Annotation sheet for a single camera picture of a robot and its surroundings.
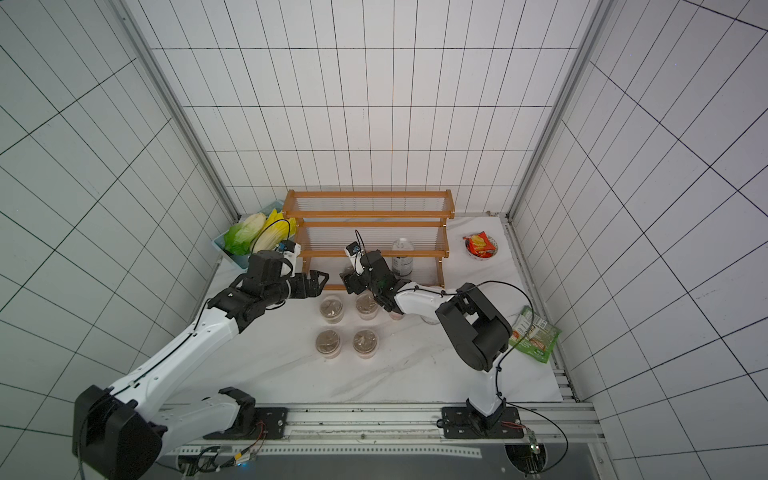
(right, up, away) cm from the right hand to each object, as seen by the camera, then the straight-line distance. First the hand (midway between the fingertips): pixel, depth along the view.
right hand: (342, 269), depth 91 cm
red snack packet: (+47, +8, +12) cm, 49 cm away
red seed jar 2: (+8, -19, -11) cm, 24 cm away
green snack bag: (+60, -20, -5) cm, 64 cm away
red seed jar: (-2, -19, -10) cm, 22 cm away
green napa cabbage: (-36, +9, +7) cm, 38 cm away
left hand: (-8, -3, -10) cm, 13 cm away
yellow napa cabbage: (-27, +13, +15) cm, 33 cm away
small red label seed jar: (+17, -14, -1) cm, 22 cm away
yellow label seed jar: (-2, -12, -4) cm, 12 cm away
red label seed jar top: (+8, -11, -4) cm, 14 cm away
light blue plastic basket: (-35, +2, +8) cm, 36 cm away
